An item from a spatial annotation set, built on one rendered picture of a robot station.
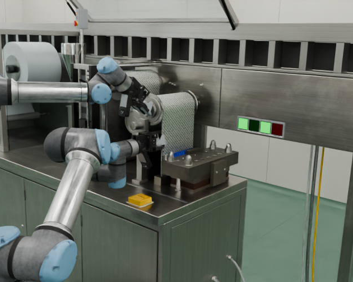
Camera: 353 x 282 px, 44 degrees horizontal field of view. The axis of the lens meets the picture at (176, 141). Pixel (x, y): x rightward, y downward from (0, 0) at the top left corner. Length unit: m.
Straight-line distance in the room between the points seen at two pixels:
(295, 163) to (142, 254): 3.02
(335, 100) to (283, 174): 2.91
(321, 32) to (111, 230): 1.23
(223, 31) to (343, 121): 0.71
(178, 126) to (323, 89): 0.68
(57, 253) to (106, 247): 0.87
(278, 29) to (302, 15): 2.53
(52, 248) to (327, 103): 1.25
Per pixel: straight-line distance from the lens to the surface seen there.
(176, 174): 1.95
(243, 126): 2.12
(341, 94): 1.91
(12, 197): 2.67
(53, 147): 1.49
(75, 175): 1.37
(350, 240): 2.22
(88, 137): 1.45
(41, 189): 2.39
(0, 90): 1.64
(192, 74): 2.28
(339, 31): 1.92
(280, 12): 4.65
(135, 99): 1.90
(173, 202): 1.87
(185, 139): 2.16
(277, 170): 4.79
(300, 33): 1.98
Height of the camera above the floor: 1.58
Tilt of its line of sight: 13 degrees down
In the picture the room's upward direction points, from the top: 2 degrees clockwise
